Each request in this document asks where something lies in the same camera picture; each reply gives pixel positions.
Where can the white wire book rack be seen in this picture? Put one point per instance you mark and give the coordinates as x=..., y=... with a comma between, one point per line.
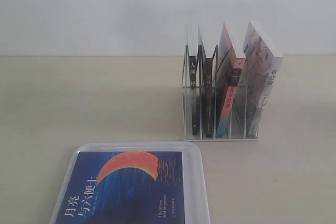
x=236, y=127

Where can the black and white spine book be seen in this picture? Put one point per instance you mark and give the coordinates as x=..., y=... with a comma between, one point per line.
x=192, y=71

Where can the blue moon cover book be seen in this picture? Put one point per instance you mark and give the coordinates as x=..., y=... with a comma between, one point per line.
x=124, y=187

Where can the pale grey illustrated book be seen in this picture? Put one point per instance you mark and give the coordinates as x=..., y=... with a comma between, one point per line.
x=263, y=60

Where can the red and teal spine book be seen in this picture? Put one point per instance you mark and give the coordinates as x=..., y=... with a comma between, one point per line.
x=230, y=63

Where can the dark grey cover book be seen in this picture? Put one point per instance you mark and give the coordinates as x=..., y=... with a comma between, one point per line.
x=207, y=79

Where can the white plastic tray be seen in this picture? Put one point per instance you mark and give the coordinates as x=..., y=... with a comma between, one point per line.
x=195, y=197

